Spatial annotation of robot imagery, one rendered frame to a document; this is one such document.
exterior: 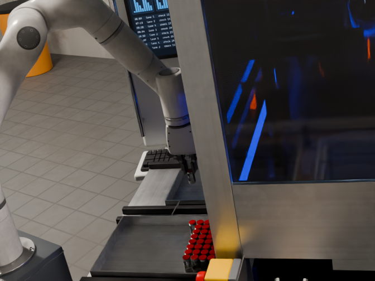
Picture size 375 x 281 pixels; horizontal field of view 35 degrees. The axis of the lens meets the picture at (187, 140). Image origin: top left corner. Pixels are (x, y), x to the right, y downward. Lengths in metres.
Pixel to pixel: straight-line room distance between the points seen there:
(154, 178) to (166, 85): 0.46
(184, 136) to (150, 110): 0.63
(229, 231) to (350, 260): 0.27
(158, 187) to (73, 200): 1.94
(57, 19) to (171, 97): 0.38
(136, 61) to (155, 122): 0.78
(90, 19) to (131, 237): 0.64
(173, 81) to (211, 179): 0.49
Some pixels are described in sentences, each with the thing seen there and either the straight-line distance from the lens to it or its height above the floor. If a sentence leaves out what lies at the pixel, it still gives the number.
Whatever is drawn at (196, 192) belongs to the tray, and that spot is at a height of 0.88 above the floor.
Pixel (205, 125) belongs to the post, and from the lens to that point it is 1.24.
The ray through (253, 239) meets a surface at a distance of 1.37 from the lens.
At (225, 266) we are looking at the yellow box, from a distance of 1.37.
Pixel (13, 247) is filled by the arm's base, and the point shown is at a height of 0.91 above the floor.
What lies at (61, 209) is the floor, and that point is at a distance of 3.87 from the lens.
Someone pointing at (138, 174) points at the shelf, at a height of 0.80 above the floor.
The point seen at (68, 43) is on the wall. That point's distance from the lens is 7.02.
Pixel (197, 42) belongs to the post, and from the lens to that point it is 1.17.
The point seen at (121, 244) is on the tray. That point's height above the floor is 0.88.
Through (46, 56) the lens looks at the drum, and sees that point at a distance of 6.63.
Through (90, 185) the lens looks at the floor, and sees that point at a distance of 4.04.
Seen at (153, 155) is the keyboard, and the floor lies 0.83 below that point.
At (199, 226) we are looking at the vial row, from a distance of 1.70.
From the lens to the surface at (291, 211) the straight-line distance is 1.31.
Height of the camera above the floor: 1.87
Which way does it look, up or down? 25 degrees down
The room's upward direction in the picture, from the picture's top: 11 degrees counter-clockwise
